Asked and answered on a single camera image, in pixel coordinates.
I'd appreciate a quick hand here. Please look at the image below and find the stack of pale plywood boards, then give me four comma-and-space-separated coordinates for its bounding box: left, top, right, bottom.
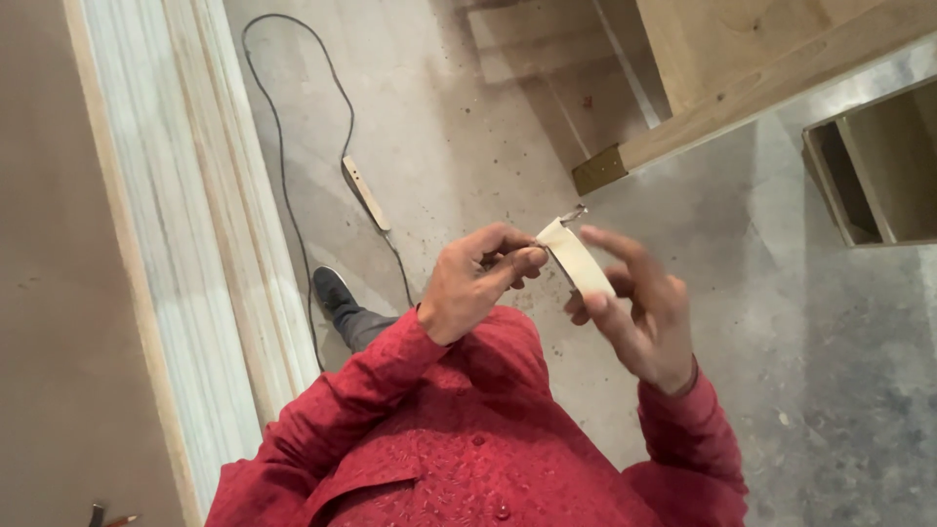
62, 0, 324, 527

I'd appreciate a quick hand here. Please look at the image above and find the person's right hand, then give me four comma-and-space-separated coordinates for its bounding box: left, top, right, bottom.
562, 224, 696, 397

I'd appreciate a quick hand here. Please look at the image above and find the black cable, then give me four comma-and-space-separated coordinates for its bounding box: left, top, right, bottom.
241, 13, 417, 372

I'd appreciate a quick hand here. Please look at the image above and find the person's red shirt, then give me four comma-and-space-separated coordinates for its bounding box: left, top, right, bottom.
205, 304, 749, 527

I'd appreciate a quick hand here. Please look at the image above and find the person's black shoe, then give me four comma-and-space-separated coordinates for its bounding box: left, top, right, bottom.
312, 266, 360, 318

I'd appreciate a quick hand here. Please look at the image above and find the open wooden cabinet box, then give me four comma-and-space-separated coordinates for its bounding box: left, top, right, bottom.
801, 76, 937, 249

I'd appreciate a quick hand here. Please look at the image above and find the small wooden strip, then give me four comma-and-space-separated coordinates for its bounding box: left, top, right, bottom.
341, 154, 392, 233

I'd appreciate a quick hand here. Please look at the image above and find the person's grey trouser leg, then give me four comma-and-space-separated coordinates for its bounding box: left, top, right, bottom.
333, 304, 401, 354

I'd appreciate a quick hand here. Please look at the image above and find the beige tape-wrapped metal blade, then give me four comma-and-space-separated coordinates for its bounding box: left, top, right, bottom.
536, 204, 617, 297

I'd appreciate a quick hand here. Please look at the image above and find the large wooden cabinet frame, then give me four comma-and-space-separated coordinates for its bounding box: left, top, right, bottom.
467, 0, 937, 196

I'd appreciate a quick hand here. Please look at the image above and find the person's left hand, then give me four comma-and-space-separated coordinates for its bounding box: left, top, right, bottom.
416, 222, 550, 347

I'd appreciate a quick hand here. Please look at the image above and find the brown laminate board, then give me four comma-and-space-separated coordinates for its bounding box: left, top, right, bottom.
0, 0, 188, 527

